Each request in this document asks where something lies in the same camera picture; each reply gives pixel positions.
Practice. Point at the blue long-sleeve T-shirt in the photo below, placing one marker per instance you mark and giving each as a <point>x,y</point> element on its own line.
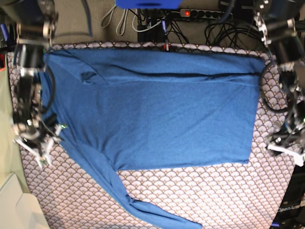
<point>138,109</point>

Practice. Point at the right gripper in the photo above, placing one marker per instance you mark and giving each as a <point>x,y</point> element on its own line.
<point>37,131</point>

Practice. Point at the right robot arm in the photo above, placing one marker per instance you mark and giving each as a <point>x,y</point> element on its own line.
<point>36,23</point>

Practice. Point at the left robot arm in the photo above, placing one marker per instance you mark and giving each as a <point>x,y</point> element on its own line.
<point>275,20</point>

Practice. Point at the red black table clamp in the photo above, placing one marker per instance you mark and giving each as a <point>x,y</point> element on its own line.
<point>166,47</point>

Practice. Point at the white plastic bin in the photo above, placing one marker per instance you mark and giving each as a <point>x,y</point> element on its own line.
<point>19,210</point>

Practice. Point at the fan-patterned table cloth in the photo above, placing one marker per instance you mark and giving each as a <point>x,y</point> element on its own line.
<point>221,196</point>

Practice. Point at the green cloth sheet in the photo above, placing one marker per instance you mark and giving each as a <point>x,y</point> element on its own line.
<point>10,157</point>

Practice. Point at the blue handled clamp left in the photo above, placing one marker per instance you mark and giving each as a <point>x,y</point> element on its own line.
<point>7,33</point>

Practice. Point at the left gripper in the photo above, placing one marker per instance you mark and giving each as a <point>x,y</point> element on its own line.
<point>291,133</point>

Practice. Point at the black power strip red switch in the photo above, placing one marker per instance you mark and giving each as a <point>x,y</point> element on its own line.
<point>201,14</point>

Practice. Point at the blue box at top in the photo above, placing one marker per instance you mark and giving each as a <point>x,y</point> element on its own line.
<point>148,4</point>

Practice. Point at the black OpenArm case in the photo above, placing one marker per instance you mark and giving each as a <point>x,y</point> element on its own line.
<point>291,213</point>

